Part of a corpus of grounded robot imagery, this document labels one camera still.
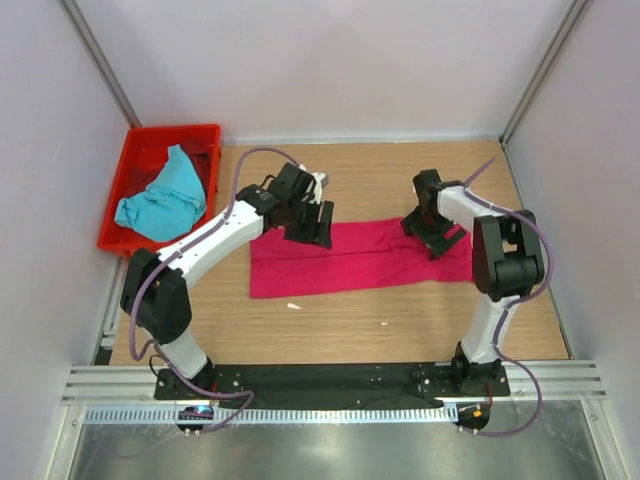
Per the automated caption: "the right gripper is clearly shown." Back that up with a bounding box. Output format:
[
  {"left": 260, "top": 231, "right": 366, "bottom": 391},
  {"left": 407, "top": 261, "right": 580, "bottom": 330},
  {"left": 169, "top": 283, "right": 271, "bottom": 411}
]
[{"left": 401, "top": 207, "right": 467, "bottom": 263}]

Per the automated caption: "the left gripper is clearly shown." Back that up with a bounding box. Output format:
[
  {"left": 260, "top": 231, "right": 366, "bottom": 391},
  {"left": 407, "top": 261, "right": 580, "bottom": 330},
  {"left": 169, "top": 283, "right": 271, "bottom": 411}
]
[{"left": 283, "top": 197, "right": 332, "bottom": 249}]

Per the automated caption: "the pink t-shirt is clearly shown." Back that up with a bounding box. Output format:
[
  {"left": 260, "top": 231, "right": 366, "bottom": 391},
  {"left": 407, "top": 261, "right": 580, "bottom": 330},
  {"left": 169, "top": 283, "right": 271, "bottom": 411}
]
[{"left": 249, "top": 218, "right": 473, "bottom": 299}]

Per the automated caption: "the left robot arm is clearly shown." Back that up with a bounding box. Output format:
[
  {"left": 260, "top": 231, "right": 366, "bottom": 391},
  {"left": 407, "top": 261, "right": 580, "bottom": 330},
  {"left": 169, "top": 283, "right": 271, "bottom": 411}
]
[{"left": 120, "top": 163, "right": 334, "bottom": 400}]

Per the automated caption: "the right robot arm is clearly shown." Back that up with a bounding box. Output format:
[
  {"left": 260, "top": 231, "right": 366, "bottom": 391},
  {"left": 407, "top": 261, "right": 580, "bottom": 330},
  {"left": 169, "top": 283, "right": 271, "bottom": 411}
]
[{"left": 401, "top": 169, "right": 545, "bottom": 396}]

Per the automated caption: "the turquoise t-shirt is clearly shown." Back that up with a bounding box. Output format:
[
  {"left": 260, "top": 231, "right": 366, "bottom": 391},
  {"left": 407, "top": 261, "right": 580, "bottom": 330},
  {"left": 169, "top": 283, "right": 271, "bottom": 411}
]
[{"left": 114, "top": 145, "right": 207, "bottom": 243}]

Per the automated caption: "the right round black connector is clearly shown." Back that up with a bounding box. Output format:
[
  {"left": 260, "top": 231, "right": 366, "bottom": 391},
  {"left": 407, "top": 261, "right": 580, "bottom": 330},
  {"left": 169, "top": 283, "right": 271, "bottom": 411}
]
[{"left": 455, "top": 403, "right": 491, "bottom": 435}]

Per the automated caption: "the red plastic bin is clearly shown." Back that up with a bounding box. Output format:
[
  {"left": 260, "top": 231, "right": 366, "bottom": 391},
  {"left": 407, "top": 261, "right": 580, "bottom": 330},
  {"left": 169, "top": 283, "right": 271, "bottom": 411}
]
[{"left": 97, "top": 124, "right": 221, "bottom": 257}]

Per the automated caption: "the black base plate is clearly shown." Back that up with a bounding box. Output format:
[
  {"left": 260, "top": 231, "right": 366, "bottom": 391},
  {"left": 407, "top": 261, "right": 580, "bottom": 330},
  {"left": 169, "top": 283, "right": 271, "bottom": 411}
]
[{"left": 153, "top": 360, "right": 511, "bottom": 410}]

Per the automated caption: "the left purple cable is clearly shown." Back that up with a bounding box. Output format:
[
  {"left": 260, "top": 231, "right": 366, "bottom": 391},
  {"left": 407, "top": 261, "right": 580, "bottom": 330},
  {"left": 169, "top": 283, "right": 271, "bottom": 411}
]
[{"left": 129, "top": 146, "right": 309, "bottom": 434}]

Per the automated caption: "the right aluminium corner post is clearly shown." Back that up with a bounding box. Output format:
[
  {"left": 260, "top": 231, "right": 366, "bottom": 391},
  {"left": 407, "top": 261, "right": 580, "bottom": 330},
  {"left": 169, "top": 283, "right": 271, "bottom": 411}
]
[{"left": 499, "top": 0, "right": 593, "bottom": 150}]

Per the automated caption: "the aluminium corner post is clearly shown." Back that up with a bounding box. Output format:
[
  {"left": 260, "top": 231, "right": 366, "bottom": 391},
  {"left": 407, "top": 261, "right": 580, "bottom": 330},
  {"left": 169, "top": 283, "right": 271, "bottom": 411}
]
[
  {"left": 499, "top": 0, "right": 593, "bottom": 150},
  {"left": 59, "top": 0, "right": 142, "bottom": 128}
]

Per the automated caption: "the white slotted cable duct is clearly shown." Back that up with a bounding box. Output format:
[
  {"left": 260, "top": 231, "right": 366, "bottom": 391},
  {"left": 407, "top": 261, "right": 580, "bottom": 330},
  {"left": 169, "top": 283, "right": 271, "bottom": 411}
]
[{"left": 84, "top": 404, "right": 457, "bottom": 426}]

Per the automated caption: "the aluminium front rail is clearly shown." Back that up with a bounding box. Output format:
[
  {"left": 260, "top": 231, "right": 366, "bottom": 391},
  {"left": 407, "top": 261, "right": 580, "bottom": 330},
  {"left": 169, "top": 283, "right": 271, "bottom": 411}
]
[{"left": 62, "top": 360, "right": 606, "bottom": 410}]

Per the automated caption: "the left aluminium corner post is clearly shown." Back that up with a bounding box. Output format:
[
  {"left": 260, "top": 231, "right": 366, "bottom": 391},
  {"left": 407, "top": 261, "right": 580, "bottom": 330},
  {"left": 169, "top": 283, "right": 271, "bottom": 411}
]
[{"left": 59, "top": 0, "right": 142, "bottom": 128}]

